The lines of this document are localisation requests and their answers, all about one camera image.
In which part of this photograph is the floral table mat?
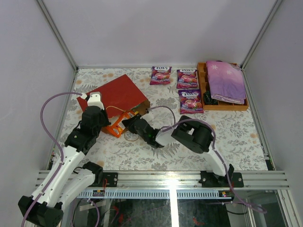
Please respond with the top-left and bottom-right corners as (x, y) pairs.
(60, 67), (267, 177)

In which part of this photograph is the orange snack package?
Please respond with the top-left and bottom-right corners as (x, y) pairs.
(102, 110), (139, 138)

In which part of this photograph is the wooden compartment tray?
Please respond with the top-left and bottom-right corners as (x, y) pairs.
(196, 62), (249, 111)

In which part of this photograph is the blue slotted cable duct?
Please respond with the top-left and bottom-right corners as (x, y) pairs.
(77, 189), (232, 200)

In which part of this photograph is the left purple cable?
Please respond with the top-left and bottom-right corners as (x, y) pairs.
(20, 92), (100, 227)

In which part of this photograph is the red paper bag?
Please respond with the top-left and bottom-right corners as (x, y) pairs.
(77, 74), (151, 120)

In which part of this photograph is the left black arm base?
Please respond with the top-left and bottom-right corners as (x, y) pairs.
(91, 172), (118, 188)

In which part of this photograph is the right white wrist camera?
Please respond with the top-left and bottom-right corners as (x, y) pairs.
(142, 109), (154, 122)

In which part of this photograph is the purple candy bag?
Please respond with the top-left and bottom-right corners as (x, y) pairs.
(178, 89), (204, 114)
(150, 66), (172, 85)
(176, 69), (198, 89)

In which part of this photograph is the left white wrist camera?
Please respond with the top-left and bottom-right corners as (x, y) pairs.
(80, 92), (105, 110)

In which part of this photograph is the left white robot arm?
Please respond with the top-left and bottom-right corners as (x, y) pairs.
(18, 106), (110, 227)

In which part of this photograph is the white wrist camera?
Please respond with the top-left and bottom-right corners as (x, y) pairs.
(142, 109), (154, 122)
(80, 92), (105, 110)

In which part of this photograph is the aluminium front rail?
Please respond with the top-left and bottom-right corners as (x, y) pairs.
(35, 169), (291, 189)

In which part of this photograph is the black item in tray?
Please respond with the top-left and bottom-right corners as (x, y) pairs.
(203, 91), (218, 105)

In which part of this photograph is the purple star cloth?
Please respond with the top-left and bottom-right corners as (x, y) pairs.
(206, 61), (246, 105)

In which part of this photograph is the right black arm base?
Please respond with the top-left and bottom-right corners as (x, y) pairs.
(198, 164), (244, 188)

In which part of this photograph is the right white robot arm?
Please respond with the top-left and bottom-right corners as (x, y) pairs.
(122, 114), (234, 187)

